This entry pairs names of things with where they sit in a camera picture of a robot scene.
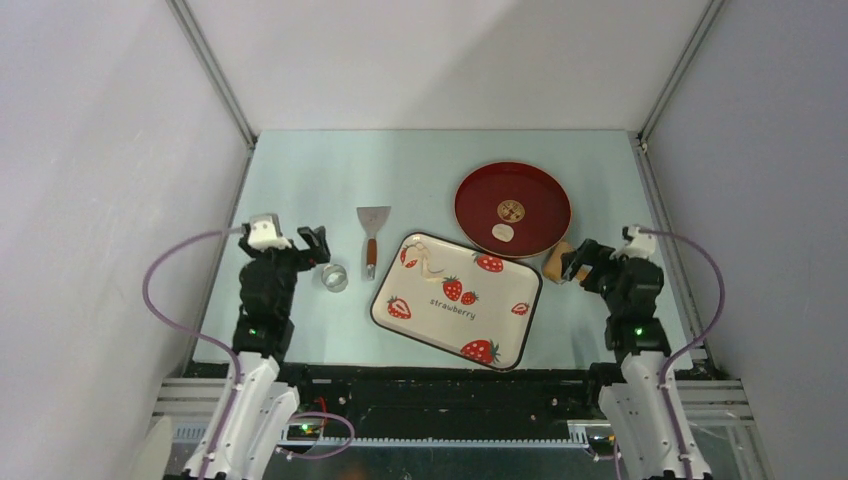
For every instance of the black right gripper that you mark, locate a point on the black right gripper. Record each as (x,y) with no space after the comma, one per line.
(589,253)

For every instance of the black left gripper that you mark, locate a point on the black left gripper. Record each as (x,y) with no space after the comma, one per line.
(318,252)

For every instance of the wooden dough roller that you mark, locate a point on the wooden dough roller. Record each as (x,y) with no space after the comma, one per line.
(554,266)

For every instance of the metal scraper wooden handle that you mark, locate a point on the metal scraper wooden handle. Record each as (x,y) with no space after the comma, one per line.
(372,219)

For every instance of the round cut dough wrapper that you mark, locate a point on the round cut dough wrapper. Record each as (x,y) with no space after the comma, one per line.
(503,232)

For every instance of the round red lacquer tray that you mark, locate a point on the round red lacquer tray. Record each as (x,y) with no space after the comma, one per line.
(524,196)

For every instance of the strawberry print rectangular tray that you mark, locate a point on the strawberry print rectangular tray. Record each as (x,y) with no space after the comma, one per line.
(481,311)

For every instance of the white dough piece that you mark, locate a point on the white dough piece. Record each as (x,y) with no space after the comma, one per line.
(418,255)

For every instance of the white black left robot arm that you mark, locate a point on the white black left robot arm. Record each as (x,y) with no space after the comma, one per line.
(241,431)

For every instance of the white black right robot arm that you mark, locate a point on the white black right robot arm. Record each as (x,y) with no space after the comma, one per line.
(637,393)

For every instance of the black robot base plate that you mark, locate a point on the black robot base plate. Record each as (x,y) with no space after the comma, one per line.
(416,403)

